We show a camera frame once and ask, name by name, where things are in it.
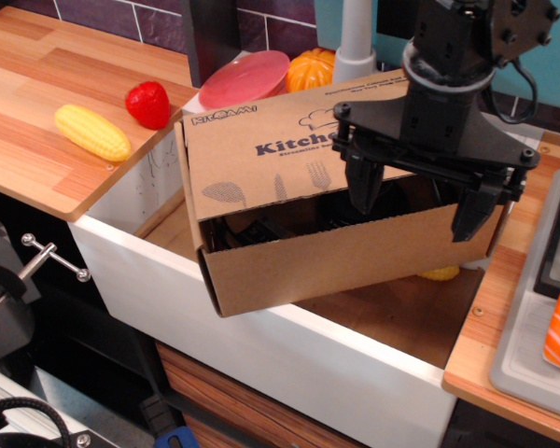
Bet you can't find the grey toy faucet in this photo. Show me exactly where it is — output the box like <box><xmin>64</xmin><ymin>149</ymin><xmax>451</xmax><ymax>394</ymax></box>
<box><xmin>332</xmin><ymin>0</ymin><xmax>377</xmax><ymax>84</ymax></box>

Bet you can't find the yellow toy under box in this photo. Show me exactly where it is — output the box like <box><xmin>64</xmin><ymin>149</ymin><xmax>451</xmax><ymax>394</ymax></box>
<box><xmin>418</xmin><ymin>265</ymin><xmax>460</xmax><ymax>282</ymax></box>

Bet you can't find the orange toy pumpkin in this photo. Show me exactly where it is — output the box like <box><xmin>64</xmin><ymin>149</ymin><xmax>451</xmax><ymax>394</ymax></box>
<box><xmin>286</xmin><ymin>48</ymin><xmax>335</xmax><ymax>93</ymax></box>

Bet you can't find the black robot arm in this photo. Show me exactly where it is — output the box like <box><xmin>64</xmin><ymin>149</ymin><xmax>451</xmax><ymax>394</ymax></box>
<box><xmin>333</xmin><ymin>1</ymin><xmax>560</xmax><ymax>242</ymax></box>

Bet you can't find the grey toy stove tray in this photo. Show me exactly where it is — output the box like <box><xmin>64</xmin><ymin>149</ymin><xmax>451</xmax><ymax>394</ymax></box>
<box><xmin>490</xmin><ymin>186</ymin><xmax>560</xmax><ymax>414</ymax></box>

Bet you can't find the yellow toy corn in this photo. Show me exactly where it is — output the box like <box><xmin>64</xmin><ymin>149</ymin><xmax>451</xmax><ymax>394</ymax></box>
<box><xmin>54</xmin><ymin>105</ymin><xmax>132</xmax><ymax>162</ymax></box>

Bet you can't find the red toy strawberry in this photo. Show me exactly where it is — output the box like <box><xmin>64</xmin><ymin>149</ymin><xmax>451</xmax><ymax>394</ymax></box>
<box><xmin>125</xmin><ymin>81</ymin><xmax>171</xmax><ymax>130</ymax></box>

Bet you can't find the black corrugated cable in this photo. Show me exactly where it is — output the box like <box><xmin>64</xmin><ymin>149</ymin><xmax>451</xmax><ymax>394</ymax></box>
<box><xmin>0</xmin><ymin>371</ymin><xmax>74</xmax><ymax>448</ymax></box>

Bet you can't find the blue clamp handle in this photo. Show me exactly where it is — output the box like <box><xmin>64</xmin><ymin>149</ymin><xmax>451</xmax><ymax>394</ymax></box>
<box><xmin>153</xmin><ymin>426</ymin><xmax>201</xmax><ymax>448</ymax></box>

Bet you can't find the brown cardboard box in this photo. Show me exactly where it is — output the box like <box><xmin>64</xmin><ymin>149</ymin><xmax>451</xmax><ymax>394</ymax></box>
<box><xmin>175</xmin><ymin>70</ymin><xmax>510</xmax><ymax>317</ymax></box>

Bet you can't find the pink plastic plate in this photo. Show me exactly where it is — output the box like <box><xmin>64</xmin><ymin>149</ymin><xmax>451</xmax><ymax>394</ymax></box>
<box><xmin>199</xmin><ymin>50</ymin><xmax>290</xmax><ymax>109</ymax></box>

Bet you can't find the white toy sink basin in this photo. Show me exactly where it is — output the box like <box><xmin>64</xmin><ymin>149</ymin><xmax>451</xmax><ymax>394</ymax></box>
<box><xmin>67</xmin><ymin>125</ymin><xmax>545</xmax><ymax>448</ymax></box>

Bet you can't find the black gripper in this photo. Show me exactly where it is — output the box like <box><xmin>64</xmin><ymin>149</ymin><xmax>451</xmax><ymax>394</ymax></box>
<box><xmin>332</xmin><ymin>83</ymin><xmax>539</xmax><ymax>243</ymax></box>

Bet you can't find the metal clamp with handle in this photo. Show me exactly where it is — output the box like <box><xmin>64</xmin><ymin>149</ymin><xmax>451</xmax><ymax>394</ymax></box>
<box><xmin>0</xmin><ymin>222</ymin><xmax>91</xmax><ymax>360</ymax></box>

